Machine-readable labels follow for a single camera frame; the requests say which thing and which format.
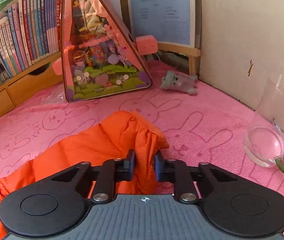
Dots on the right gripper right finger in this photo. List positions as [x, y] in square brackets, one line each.
[228, 202]

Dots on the triangular pink toy box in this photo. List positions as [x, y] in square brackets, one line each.
[99, 57]

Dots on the orange puffer jacket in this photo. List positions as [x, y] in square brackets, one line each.
[112, 138]

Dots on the clear glass bowl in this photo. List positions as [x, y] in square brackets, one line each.
[262, 145]

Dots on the wooden desk drawer shelf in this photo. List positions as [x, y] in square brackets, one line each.
[24, 85]

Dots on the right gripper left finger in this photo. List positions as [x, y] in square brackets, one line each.
[60, 202]

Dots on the grey plush toy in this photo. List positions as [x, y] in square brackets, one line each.
[179, 82]

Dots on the pink bunny towel mat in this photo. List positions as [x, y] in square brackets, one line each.
[209, 126]

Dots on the blue printed paper sheet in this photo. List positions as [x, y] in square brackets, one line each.
[169, 21]

